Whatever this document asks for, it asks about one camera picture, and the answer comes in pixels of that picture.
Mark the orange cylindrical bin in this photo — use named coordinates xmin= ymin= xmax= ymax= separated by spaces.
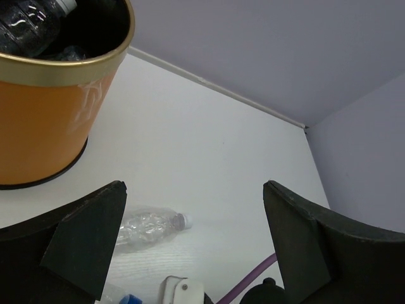
xmin=1 ymin=1 xmax=135 ymax=190

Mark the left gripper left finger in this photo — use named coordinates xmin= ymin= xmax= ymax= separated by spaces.
xmin=1 ymin=180 xmax=127 ymax=303

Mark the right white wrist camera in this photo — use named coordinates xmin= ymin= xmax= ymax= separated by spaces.
xmin=158 ymin=275 xmax=205 ymax=304

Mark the clear bottle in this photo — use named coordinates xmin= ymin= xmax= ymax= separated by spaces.
xmin=38 ymin=46 xmax=88 ymax=61
xmin=1 ymin=0 xmax=77 ymax=58
xmin=115 ymin=206 xmax=194 ymax=253

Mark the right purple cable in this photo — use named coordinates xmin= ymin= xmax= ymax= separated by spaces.
xmin=218 ymin=255 xmax=279 ymax=304

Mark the blue label plastic bottle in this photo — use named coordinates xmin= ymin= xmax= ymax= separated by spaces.
xmin=101 ymin=281 xmax=143 ymax=304

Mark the clear bottle front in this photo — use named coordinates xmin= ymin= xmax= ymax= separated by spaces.
xmin=38 ymin=46 xmax=88 ymax=61

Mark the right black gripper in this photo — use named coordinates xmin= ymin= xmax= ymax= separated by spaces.
xmin=218 ymin=277 xmax=288 ymax=304

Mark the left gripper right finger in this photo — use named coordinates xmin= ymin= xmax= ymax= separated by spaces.
xmin=263 ymin=180 xmax=404 ymax=303

